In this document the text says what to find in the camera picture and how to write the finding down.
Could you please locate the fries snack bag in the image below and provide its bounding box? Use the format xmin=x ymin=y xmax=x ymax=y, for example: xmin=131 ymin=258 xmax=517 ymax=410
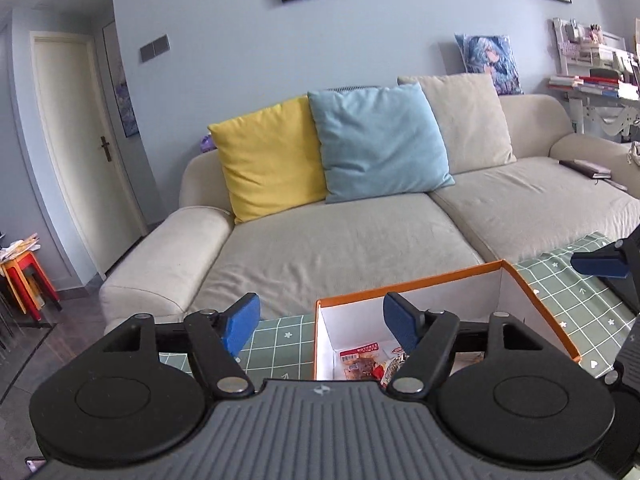
xmin=378 ymin=351 xmax=407 ymax=388

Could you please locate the red meat snack packet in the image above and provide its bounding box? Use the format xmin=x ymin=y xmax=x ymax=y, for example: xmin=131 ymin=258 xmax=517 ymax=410
xmin=338 ymin=342 xmax=384 ymax=380

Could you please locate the green checked tablecloth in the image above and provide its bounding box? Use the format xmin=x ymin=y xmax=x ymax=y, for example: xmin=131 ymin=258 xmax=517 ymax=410
xmin=236 ymin=233 xmax=636 ymax=384

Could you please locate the yellow cushion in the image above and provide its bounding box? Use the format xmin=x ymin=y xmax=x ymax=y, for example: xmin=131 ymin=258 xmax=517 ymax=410
xmin=208 ymin=96 xmax=328 ymax=223

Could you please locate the dark book on sofa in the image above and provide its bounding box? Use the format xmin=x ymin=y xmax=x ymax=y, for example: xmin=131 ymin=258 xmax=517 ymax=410
xmin=559 ymin=159 xmax=612 ymax=180

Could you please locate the white door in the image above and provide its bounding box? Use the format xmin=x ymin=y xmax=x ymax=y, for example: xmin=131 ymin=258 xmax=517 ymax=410
xmin=30 ymin=32 xmax=148 ymax=276

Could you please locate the orange cardboard box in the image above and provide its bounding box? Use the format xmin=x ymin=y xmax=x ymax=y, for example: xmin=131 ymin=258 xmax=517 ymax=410
xmin=314 ymin=260 xmax=582 ymax=380

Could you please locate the beige cushion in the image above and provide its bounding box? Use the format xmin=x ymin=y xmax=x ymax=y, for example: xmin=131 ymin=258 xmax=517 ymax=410
xmin=397 ymin=74 xmax=516 ymax=174

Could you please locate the white desk with books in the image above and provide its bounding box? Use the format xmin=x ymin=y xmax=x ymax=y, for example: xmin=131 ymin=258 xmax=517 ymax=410
xmin=548 ymin=18 xmax=639 ymax=143

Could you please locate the red yellow stool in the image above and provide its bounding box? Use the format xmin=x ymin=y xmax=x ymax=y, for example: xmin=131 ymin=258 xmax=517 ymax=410
xmin=1 ymin=250 xmax=62 ymax=326

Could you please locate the light blue cushion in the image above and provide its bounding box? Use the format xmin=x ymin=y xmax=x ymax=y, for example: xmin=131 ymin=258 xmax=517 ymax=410
xmin=308 ymin=84 xmax=454 ymax=204

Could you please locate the anime print cushion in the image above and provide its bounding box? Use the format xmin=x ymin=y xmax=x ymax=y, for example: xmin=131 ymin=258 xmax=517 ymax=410
xmin=454 ymin=34 xmax=523 ymax=96

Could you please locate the beige fabric sofa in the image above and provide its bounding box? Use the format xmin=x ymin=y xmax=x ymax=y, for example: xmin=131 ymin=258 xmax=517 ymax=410
xmin=99 ymin=94 xmax=639 ymax=328

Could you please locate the grey wall switch panel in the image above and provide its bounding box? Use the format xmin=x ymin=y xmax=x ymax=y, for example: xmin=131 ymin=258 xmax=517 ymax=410
xmin=139 ymin=35 xmax=170 ymax=63

